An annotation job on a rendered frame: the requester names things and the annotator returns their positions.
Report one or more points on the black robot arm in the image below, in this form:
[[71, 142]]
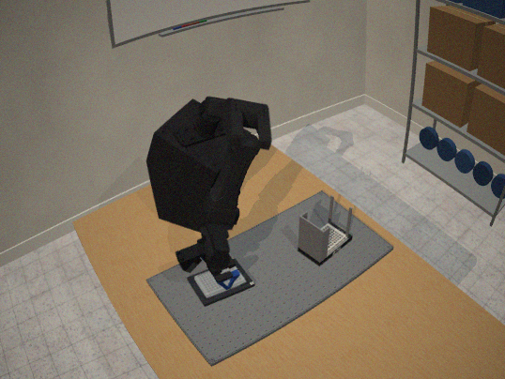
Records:
[[220, 206]]

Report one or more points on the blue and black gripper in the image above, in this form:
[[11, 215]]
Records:
[[220, 278]]

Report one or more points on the white well plate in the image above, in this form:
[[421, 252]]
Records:
[[332, 238]]

